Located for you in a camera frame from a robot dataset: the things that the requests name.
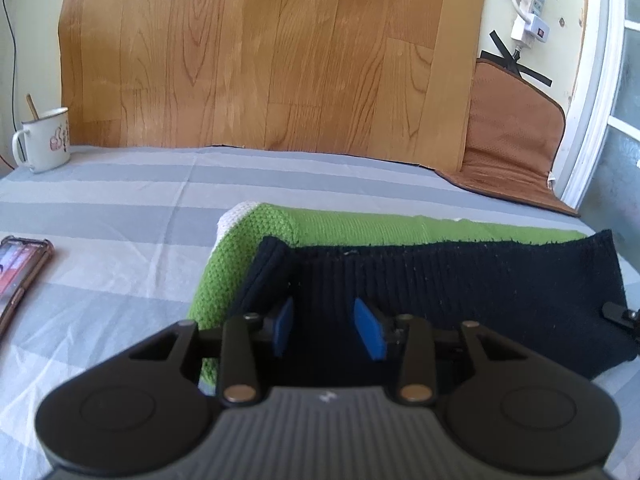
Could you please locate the smartphone in clear case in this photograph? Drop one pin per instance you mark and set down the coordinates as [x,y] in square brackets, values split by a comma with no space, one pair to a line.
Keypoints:
[20,275]

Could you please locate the white window frame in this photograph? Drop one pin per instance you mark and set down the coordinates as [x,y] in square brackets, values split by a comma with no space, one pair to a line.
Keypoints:
[590,85]

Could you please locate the white adapter with red switch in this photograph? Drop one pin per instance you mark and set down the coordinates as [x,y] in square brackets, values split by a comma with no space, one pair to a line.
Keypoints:
[532,29]

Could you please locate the long black tape strip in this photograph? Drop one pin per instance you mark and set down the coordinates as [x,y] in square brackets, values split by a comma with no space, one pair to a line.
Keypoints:
[535,76]

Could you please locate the short black tape strip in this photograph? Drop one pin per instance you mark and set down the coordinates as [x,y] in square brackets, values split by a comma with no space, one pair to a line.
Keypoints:
[502,42]

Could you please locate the wood pattern vinyl sheet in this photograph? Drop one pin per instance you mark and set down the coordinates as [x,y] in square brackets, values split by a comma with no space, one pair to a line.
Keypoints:
[275,60]

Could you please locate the white power strip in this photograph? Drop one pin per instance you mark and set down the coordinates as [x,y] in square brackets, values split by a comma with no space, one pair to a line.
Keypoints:
[536,0]

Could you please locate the grey striped bed sheet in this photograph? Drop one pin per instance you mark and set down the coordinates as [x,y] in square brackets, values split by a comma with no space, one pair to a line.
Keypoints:
[125,210]

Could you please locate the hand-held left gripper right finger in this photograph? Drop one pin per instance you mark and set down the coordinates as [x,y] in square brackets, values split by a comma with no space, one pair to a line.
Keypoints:
[367,330]

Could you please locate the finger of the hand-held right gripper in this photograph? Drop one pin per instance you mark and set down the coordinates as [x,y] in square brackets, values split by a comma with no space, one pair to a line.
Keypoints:
[612,310]

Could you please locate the brown perforated seat mat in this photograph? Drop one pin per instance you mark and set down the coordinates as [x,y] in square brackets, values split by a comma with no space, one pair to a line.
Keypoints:
[510,135]

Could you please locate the wooden stick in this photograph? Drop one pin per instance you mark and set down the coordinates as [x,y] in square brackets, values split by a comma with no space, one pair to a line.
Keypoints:
[32,107]

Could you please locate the white enamel mug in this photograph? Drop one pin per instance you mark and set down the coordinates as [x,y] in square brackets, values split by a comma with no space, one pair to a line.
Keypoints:
[47,140]

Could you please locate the green navy knit sweater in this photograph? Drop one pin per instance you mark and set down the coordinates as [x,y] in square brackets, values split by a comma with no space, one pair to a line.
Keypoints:
[350,230]

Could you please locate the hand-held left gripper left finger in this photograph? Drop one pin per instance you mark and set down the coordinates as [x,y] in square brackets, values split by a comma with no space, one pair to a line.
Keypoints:
[282,327]

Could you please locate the frosted window glass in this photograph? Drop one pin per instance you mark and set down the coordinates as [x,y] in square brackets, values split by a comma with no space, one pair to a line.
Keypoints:
[620,175]

